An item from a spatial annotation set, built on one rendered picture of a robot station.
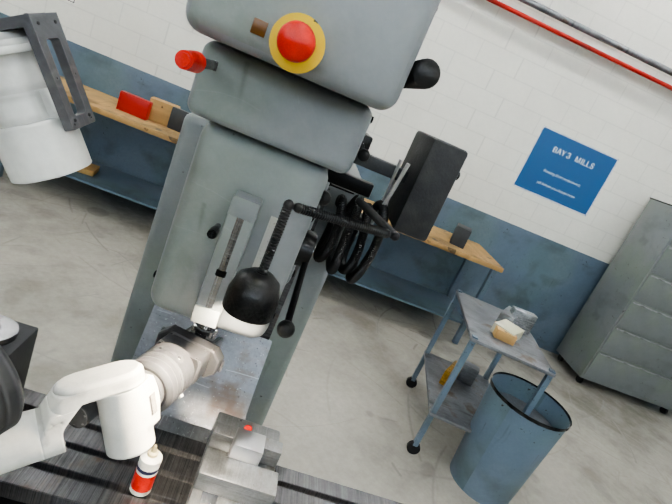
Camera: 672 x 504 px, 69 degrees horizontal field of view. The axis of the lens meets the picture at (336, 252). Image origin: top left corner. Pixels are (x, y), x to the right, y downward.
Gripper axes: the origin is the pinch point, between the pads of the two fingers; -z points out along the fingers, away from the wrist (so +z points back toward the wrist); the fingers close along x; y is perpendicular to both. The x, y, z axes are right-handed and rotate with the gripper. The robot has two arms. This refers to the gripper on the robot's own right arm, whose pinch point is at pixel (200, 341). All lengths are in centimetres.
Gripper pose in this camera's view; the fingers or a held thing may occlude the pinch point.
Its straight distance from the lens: 94.8
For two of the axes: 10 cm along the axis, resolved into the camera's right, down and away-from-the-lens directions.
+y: -3.9, 8.8, 2.8
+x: -9.0, -4.2, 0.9
